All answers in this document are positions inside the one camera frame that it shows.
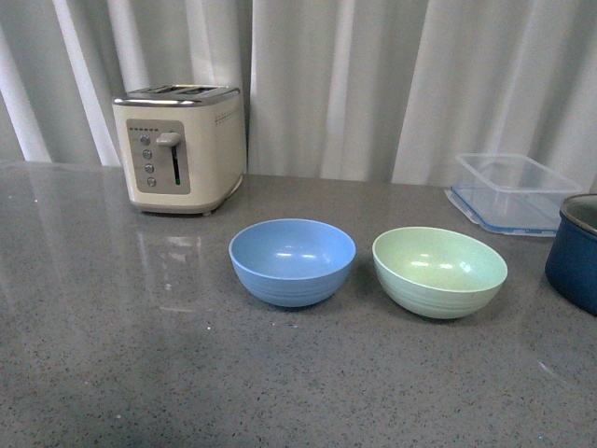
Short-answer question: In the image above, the blue bowl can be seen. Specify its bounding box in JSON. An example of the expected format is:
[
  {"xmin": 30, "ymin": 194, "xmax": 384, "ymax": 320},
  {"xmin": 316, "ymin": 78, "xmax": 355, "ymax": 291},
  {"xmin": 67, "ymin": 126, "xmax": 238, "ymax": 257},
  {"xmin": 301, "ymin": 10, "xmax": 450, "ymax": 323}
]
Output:
[{"xmin": 229, "ymin": 218, "xmax": 356, "ymax": 307}]

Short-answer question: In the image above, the green bowl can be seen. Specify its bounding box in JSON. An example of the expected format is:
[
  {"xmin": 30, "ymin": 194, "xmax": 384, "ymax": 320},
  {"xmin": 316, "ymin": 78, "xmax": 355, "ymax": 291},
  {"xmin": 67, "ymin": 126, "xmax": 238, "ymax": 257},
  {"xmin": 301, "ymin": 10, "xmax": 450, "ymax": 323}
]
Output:
[{"xmin": 372, "ymin": 227, "xmax": 508, "ymax": 319}]

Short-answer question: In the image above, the cream two-slot toaster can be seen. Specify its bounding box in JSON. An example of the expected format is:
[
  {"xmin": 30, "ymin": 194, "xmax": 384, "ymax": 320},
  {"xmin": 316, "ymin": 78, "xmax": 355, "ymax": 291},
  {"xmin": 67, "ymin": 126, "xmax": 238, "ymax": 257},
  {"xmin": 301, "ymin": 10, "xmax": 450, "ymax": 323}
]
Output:
[{"xmin": 112, "ymin": 84, "xmax": 247, "ymax": 216}]

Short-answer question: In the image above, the white curtain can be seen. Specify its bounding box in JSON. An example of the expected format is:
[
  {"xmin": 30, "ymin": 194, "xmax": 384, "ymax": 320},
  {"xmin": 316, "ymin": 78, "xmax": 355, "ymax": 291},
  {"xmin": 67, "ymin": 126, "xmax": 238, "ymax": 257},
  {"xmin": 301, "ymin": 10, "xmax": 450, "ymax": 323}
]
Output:
[{"xmin": 1, "ymin": 1, "xmax": 596, "ymax": 191}]

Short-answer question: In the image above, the clear plastic food container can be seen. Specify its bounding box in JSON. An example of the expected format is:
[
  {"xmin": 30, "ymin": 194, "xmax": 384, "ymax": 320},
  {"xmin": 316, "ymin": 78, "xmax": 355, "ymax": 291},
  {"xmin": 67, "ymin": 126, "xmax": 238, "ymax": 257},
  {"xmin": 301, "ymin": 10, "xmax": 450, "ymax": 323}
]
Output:
[{"xmin": 445, "ymin": 153, "xmax": 582, "ymax": 237}]

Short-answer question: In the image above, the dark blue pot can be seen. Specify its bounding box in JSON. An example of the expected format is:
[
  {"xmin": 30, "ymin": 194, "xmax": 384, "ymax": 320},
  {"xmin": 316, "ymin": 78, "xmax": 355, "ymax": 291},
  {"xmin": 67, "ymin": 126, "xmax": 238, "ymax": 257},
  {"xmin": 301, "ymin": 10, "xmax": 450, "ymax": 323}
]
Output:
[{"xmin": 545, "ymin": 194, "xmax": 596, "ymax": 315}]

